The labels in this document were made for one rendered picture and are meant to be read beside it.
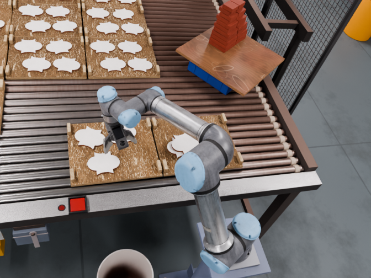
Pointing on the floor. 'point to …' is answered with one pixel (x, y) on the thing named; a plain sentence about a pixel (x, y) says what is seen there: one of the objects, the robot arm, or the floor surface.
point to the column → (263, 268)
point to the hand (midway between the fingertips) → (121, 149)
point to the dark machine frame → (302, 29)
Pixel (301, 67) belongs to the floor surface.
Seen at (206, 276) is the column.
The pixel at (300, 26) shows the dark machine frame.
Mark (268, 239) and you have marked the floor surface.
